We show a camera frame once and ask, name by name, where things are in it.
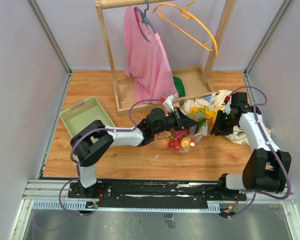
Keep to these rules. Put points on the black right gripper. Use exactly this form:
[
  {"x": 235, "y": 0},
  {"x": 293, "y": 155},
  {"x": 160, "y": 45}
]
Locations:
[{"x": 218, "y": 129}]

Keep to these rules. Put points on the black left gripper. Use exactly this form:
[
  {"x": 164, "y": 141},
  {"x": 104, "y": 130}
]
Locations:
[{"x": 183, "y": 121}]

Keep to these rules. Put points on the red plush fruit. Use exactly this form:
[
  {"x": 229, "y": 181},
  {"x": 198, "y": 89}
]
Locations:
[{"x": 174, "y": 145}]

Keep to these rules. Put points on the wooden clothes rack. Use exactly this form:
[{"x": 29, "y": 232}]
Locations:
[{"x": 195, "y": 78}]

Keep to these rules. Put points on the grey clothes hanger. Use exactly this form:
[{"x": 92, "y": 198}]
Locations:
[{"x": 145, "y": 20}]

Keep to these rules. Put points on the pink t-shirt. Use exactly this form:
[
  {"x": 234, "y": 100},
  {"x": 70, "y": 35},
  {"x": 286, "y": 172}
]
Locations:
[{"x": 147, "y": 62}]

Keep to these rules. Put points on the yellow plush fruit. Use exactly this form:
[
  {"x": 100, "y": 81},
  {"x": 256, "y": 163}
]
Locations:
[{"x": 185, "y": 142}]

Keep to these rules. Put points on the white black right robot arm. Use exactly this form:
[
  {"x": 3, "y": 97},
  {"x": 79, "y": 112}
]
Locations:
[{"x": 266, "y": 171}]

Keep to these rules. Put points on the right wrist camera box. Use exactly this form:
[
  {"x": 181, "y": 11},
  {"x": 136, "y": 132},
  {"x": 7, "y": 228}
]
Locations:
[{"x": 227, "y": 99}]

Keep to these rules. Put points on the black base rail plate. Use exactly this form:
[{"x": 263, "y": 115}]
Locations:
[{"x": 113, "y": 188}]

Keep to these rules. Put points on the clear zip top bag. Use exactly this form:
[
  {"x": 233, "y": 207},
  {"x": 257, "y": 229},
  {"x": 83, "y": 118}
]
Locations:
[{"x": 194, "y": 133}]

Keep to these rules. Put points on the cartoon print children's garment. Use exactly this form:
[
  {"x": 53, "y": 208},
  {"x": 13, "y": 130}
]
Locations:
[{"x": 250, "y": 131}]

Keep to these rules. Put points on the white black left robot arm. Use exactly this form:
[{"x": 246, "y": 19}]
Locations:
[{"x": 90, "y": 144}]

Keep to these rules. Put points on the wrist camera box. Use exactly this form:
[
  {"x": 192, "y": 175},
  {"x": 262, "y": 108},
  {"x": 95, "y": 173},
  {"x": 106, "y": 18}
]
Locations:
[
  {"x": 168, "y": 103},
  {"x": 227, "y": 99}
]

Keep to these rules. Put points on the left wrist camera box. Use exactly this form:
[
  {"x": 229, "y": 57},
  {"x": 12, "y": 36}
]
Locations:
[{"x": 168, "y": 103}]

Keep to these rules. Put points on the green cloth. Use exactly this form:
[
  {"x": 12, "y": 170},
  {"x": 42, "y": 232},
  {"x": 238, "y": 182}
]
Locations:
[{"x": 179, "y": 86}]

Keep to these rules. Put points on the light green plastic basket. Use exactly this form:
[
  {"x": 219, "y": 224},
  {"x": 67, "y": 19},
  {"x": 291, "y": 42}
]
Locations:
[{"x": 80, "y": 115}]

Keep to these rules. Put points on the green plush vegetable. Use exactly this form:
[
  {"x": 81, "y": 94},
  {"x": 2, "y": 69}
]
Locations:
[{"x": 201, "y": 121}]

